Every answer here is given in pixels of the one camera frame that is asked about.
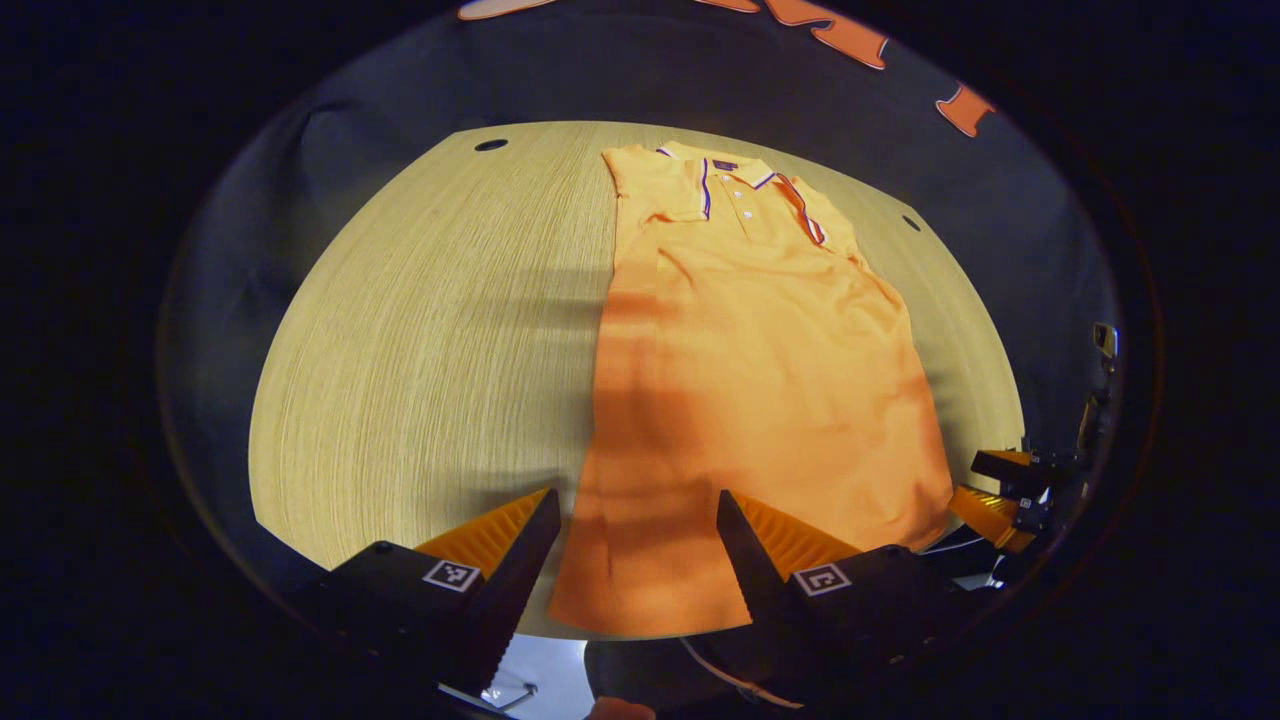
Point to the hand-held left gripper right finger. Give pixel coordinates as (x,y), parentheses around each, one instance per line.
(760,580)

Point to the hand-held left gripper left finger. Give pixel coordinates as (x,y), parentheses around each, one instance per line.
(510,590)

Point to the orange T-shirt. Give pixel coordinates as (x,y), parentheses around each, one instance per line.
(760,380)

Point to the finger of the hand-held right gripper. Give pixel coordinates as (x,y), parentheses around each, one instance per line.
(1010,468)
(990,515)

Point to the black backdrop cloth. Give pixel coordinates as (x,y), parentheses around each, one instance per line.
(560,70)

